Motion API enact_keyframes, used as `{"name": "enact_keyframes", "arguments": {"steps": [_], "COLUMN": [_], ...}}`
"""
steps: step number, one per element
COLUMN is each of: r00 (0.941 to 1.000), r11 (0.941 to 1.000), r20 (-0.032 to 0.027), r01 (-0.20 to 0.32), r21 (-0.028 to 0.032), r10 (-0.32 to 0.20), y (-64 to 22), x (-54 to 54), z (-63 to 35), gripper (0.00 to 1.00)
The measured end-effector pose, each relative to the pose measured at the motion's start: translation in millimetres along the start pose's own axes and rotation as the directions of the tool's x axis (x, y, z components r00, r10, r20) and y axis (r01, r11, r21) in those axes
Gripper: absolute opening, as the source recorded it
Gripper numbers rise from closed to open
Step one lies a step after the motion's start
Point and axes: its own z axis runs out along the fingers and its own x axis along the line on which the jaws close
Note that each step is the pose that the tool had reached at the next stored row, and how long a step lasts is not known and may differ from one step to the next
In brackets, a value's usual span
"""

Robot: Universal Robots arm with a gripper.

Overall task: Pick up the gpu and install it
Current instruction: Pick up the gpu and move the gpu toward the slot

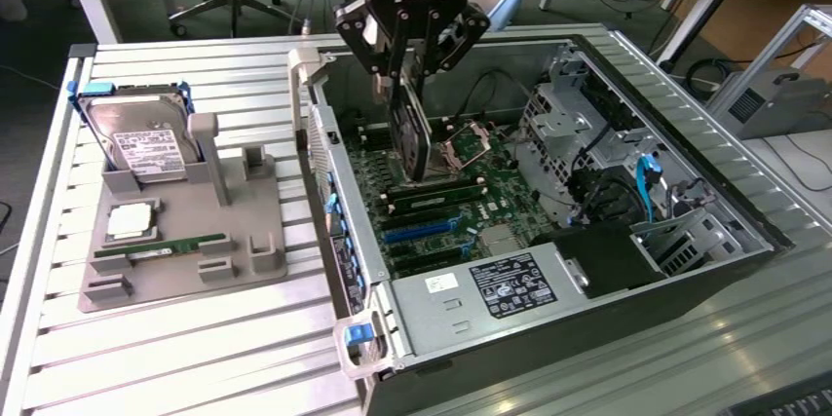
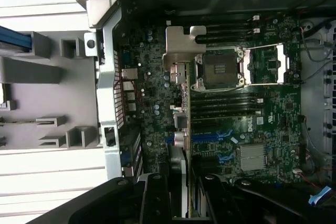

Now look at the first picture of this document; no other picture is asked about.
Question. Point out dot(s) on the green graphics card metal bracket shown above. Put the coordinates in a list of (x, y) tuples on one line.
[(410, 143)]

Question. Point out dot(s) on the metal socket cover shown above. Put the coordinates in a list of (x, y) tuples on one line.
[(470, 126)]

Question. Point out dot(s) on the RAM slot with white latches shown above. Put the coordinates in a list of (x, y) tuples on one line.
[(374, 128), (374, 138), (455, 189)]

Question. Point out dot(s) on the black office chair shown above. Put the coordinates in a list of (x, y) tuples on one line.
[(234, 7)]

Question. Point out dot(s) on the metal disk bay cage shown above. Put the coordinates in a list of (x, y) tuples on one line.
[(572, 124)]

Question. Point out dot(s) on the CPU socket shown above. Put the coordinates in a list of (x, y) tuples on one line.
[(446, 167)]

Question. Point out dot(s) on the green motherboard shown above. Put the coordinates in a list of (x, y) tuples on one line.
[(494, 197)]

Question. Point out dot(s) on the green RAM stick white label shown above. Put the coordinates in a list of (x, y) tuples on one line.
[(426, 201)]

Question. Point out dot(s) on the long black expansion slot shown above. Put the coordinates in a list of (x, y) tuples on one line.
[(416, 222), (432, 265), (430, 255)]

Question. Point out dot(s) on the silver hard disk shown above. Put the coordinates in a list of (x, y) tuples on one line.
[(143, 143)]

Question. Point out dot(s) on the blue expansion slot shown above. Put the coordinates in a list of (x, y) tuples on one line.
[(419, 232)]

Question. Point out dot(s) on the hard disk drive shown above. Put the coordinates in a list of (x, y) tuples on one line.
[(98, 89)]

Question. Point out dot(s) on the silver chipset heat sink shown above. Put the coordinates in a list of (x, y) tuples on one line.
[(504, 239)]

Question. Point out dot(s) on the grey parts rack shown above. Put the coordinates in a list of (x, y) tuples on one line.
[(188, 211)]

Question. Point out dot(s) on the black plastic shroud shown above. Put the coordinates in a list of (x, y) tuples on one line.
[(598, 260)]

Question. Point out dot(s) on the grey computer tower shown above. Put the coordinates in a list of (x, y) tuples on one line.
[(780, 104)]

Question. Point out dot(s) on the silver CPU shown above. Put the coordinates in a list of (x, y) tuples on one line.
[(130, 220)]

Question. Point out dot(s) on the white shoe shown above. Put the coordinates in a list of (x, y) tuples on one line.
[(12, 9)]

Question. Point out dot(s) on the grey power supply unit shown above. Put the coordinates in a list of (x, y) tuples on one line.
[(430, 318)]

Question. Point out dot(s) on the blue case latch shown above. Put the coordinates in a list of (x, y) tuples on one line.
[(358, 335)]

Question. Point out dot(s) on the black open PC case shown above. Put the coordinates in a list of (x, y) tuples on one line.
[(586, 338)]

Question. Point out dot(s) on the black keyboard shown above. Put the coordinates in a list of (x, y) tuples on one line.
[(799, 404)]

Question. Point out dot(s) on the aluminium profile frame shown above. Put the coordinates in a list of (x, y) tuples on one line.
[(767, 53)]

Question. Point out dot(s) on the perforated metal bay bracket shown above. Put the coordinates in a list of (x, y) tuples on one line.
[(676, 228)]

